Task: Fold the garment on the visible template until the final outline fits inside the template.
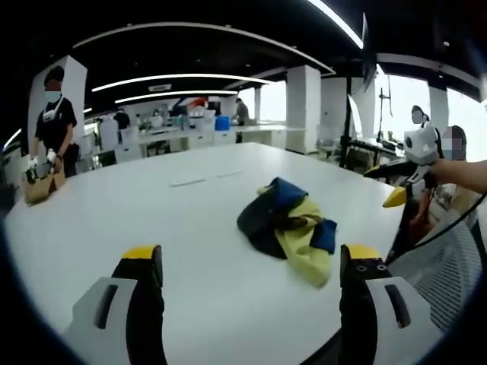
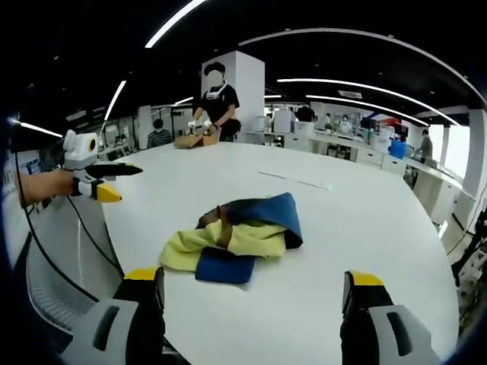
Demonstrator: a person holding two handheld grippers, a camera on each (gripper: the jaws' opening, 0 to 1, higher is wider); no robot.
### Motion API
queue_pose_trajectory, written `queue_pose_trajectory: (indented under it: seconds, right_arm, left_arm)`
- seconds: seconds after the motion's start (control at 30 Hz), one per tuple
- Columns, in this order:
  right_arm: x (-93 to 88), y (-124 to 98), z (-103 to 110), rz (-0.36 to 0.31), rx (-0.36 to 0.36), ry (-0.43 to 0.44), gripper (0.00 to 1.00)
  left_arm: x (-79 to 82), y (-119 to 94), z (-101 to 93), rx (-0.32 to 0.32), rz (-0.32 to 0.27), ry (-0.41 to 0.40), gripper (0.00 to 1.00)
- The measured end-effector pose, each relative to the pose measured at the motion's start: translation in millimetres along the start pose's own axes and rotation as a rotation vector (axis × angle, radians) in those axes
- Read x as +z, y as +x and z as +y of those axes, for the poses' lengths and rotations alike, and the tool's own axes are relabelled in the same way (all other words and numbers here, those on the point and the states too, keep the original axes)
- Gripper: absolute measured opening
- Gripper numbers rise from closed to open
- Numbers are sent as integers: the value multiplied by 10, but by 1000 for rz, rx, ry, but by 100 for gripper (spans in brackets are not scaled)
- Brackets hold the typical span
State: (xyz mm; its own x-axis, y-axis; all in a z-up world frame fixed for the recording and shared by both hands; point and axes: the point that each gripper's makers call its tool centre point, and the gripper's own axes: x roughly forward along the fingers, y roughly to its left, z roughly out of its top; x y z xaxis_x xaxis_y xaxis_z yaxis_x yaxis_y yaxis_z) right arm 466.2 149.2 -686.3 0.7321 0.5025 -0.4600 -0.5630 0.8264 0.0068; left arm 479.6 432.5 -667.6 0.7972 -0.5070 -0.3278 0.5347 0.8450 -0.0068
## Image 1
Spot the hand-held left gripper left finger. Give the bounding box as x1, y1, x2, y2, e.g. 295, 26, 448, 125
62, 245, 167, 365

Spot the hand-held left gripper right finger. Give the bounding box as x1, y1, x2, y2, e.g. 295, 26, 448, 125
339, 243, 445, 365

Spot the black blue yellow garment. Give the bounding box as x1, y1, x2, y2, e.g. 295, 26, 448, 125
236, 176, 339, 289

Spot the black equipment desk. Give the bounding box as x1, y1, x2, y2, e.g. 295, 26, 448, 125
348, 136, 406, 168

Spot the black stand pole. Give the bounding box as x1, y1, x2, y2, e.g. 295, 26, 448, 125
339, 75, 354, 169

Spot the grey mesh office chair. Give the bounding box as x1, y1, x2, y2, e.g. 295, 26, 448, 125
387, 211, 487, 345

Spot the long white counter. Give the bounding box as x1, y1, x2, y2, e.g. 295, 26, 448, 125
136, 125, 307, 156

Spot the ceiling light strip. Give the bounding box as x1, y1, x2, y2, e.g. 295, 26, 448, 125
113, 89, 239, 105
307, 0, 365, 49
91, 73, 273, 93

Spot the brown cardboard box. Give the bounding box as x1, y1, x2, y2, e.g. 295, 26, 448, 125
23, 170, 67, 207

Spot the black cable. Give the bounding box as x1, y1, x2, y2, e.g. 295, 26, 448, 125
386, 192, 487, 264

